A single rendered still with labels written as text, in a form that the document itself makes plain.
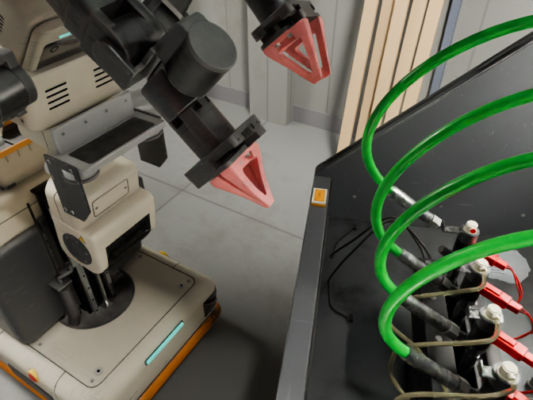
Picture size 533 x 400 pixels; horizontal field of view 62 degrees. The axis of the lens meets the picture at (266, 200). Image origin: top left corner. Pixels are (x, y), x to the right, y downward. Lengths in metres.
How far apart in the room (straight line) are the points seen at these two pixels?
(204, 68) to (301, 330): 0.45
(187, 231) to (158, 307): 0.75
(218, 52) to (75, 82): 0.61
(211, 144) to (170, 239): 1.80
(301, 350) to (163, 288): 1.05
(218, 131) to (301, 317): 0.37
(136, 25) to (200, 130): 0.13
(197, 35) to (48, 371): 1.32
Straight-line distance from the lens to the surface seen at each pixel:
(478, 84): 0.97
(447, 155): 1.04
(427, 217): 0.72
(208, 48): 0.48
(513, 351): 0.65
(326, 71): 0.66
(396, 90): 0.60
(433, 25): 2.47
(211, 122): 0.52
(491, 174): 0.48
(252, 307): 1.97
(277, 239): 2.25
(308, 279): 0.81
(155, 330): 1.61
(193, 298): 1.67
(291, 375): 0.71
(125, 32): 0.54
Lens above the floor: 1.56
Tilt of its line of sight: 39 degrees down
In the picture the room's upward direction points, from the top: straight up
